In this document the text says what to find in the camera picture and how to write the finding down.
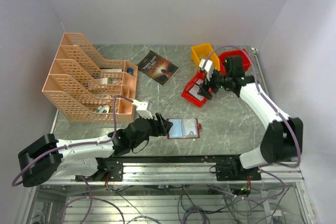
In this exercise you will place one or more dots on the dark paperback book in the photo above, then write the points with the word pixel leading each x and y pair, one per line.
pixel 157 68

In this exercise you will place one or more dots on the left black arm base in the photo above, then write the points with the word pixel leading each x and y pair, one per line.
pixel 110 173

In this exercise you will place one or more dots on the aluminium mounting rail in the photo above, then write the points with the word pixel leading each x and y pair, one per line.
pixel 194 173

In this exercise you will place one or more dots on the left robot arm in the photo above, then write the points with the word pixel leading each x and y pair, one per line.
pixel 49 157

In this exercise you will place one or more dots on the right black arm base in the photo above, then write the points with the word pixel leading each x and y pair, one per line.
pixel 234 172

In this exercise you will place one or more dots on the red leather card holder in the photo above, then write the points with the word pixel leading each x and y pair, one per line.
pixel 184 129

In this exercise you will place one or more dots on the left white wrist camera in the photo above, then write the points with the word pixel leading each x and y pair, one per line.
pixel 143 108

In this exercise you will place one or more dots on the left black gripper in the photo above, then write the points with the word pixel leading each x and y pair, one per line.
pixel 159 129

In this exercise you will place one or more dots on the blue bottle cap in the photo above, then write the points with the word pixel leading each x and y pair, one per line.
pixel 130 70

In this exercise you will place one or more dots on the white cards in red bin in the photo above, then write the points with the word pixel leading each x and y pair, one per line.
pixel 194 89

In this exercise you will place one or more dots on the yellow plastic bin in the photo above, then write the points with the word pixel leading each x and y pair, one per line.
pixel 199 52

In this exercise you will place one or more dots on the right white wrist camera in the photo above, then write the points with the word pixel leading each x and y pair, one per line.
pixel 206 66

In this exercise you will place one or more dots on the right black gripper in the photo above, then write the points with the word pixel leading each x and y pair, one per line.
pixel 205 87

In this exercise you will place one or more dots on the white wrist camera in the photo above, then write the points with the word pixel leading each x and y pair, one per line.
pixel 206 66
pixel 143 108

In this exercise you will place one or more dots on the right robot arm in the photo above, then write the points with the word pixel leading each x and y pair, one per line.
pixel 283 136

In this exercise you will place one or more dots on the red bin with cards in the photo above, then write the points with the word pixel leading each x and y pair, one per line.
pixel 187 96

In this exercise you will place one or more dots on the red bin with dark item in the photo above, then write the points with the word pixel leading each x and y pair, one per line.
pixel 222 57

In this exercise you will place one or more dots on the pink mesh file organizer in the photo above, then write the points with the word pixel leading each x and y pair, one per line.
pixel 86 87

